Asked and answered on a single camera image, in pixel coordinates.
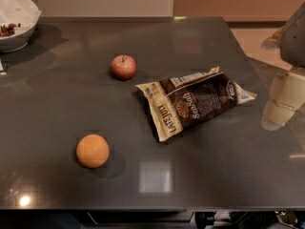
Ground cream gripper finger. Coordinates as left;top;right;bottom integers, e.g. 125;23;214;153
261;67;305;131

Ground brown chip bag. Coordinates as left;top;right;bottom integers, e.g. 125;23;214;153
137;67;256;142

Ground red apple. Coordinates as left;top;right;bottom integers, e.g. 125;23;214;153
112;54;136;80

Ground orange fruit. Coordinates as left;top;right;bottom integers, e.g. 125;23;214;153
76;135;110;168

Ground white bowl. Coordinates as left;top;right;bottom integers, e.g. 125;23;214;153
0;0;41;52

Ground red berries in bowl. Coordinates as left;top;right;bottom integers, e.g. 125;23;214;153
0;23;20;37

